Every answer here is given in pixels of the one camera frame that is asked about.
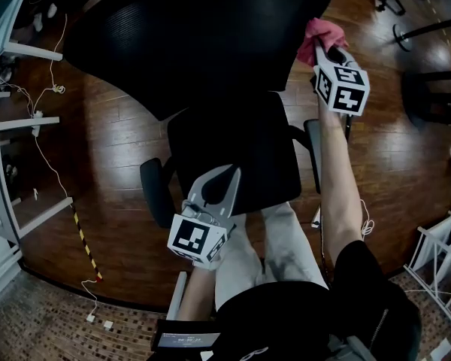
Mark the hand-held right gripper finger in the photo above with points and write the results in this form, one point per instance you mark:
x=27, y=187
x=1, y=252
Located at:
x=321, y=56
x=344, y=59

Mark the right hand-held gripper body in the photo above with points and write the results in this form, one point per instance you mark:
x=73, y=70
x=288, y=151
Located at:
x=345, y=88

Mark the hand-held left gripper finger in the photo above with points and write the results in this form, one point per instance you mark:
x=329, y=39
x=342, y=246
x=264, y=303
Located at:
x=235, y=194
x=196, y=188

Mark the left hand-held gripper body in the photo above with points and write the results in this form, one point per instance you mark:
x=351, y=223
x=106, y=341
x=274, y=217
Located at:
x=189, y=239

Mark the pink cloth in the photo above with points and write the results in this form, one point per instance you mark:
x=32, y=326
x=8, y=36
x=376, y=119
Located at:
x=323, y=32

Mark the person's right forearm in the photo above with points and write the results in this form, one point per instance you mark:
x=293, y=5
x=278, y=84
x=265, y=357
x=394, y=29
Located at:
x=340, y=186

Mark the person's left forearm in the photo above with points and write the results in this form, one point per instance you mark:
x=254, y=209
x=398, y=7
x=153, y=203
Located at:
x=195, y=295

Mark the black chair armrest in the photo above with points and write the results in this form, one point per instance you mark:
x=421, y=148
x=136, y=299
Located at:
x=154, y=194
x=312, y=156

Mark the white metal bar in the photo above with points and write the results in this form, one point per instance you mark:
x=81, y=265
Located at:
x=177, y=295

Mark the person's grey trousers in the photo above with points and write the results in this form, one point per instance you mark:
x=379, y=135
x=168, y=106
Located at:
x=244, y=258

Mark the black coat rack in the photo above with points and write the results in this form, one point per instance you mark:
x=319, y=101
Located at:
x=402, y=38

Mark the white power adapter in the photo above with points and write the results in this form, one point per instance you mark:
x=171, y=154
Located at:
x=316, y=218

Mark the black tablet device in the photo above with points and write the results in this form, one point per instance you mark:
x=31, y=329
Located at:
x=186, y=337

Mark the white square plug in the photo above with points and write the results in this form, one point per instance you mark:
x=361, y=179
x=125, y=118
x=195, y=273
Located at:
x=108, y=324

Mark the person's black shirt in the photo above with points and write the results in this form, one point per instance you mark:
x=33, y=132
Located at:
x=304, y=314

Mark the white power strip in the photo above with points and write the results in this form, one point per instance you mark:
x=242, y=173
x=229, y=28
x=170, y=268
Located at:
x=37, y=122

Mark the white metal rack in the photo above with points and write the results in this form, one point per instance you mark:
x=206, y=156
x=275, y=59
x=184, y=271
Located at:
x=439, y=261

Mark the white desk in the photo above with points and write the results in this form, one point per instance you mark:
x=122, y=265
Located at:
x=19, y=36

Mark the white paper sheet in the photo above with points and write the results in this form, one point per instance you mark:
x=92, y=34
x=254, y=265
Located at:
x=440, y=350

